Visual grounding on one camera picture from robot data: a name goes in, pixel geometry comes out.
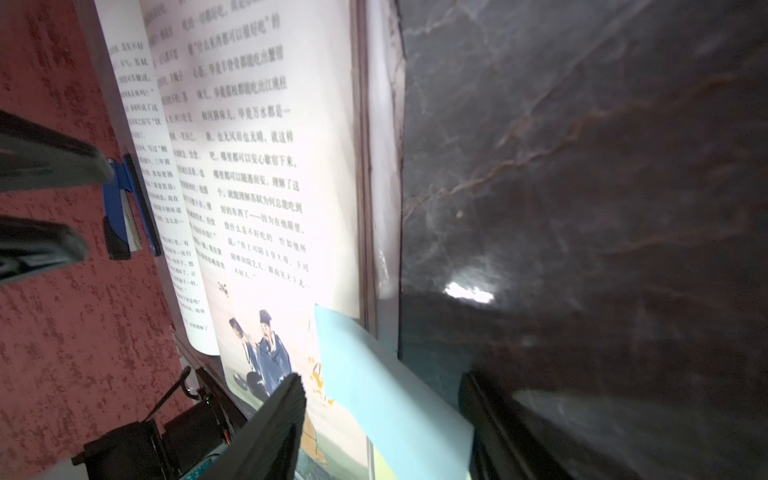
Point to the blue sticky note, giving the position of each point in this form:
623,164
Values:
418,434

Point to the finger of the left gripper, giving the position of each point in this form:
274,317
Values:
32,247
34,157

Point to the blue stapler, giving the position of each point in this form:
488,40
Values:
120,230

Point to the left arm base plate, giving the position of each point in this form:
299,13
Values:
183,448

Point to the yellow sticky note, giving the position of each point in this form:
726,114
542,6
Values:
381,470

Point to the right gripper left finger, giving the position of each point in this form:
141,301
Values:
267,446

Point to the magazine book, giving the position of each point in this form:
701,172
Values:
248,121

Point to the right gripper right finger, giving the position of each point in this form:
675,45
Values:
503,447

